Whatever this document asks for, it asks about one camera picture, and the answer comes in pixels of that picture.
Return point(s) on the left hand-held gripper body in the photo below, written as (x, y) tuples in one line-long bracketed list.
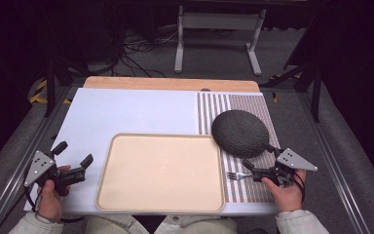
[(40, 165)]

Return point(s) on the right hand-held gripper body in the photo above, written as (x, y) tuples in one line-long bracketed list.
[(294, 160)]

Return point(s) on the silver metal fork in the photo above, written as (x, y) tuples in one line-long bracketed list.
[(237, 175)]

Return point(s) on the person's right hand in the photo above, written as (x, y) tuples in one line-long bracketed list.
[(289, 196)]

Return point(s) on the person's left hand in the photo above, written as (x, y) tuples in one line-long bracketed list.
[(49, 203)]

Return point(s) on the striped woven placemat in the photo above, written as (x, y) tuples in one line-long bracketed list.
[(259, 191)]

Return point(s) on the yellow black floor tape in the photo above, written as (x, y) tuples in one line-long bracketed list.
[(39, 94)]

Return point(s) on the black tripod stand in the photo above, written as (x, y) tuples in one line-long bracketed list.
[(50, 84), (315, 87)]

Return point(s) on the white table cover sheet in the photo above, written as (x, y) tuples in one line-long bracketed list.
[(126, 110)]

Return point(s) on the beige plastic tray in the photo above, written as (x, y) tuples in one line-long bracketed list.
[(160, 172)]

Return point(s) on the person's light trouser legs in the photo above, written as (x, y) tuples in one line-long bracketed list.
[(191, 226)]

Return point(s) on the grey metal stand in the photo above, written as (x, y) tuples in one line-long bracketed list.
[(219, 21)]

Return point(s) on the aluminium frame rail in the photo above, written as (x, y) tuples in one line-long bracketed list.
[(334, 162), (19, 169)]

